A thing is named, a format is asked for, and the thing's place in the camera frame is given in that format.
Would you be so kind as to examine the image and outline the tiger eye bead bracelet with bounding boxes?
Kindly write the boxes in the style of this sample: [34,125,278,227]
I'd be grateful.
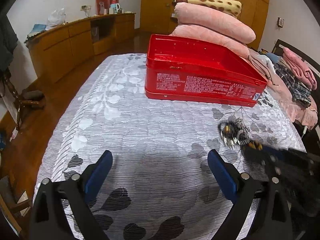
[241,141,264,160]

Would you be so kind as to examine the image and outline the pink bed sheet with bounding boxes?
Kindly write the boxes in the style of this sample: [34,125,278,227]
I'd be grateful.
[267,74,318,130]

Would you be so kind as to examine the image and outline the plaid folded clothes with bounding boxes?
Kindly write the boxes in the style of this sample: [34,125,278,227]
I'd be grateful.
[274,63,311,108]

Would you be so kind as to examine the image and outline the pink folded blanket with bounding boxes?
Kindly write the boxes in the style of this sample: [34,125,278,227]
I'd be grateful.
[283,47,317,90]

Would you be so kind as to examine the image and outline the dark wooden headboard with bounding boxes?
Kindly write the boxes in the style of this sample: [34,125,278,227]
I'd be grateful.
[272,39,320,80]

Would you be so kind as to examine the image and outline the beige scarf on bed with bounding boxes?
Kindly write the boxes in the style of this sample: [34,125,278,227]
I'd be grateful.
[248,49,276,85]

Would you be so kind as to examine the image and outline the white floral grey tablecloth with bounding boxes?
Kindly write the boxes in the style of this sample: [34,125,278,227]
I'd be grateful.
[37,54,305,239]

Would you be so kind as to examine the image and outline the wooden coat stand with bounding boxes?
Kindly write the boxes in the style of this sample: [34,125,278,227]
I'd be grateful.
[1,69,46,131]

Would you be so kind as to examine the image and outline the red metal tin box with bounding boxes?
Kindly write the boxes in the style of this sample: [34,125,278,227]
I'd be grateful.
[145,34,267,107]

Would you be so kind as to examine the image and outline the lower pink folded quilt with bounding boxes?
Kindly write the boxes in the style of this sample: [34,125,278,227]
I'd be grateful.
[170,24,249,59]

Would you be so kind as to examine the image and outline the wooden sideboard cabinet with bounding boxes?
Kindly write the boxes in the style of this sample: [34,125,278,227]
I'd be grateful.
[26,12,135,83]

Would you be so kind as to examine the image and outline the dark hanging jackets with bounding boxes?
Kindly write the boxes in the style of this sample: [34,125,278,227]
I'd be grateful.
[0,15,18,72]

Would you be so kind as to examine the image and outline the blue cloth on cabinet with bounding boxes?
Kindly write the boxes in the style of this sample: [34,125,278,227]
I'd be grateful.
[25,24,47,43]

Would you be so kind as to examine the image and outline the white plastic bag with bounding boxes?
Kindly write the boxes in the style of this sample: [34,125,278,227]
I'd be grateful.
[46,8,66,30]

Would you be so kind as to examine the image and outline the white blue kettle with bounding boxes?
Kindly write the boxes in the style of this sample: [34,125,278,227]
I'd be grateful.
[109,0,120,14]

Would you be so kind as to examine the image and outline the red photo frames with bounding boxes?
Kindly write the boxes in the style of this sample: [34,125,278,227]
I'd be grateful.
[95,0,119,15]

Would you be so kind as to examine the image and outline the silver chain black bead pile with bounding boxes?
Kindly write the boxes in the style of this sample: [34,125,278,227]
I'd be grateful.
[217,118,252,148]

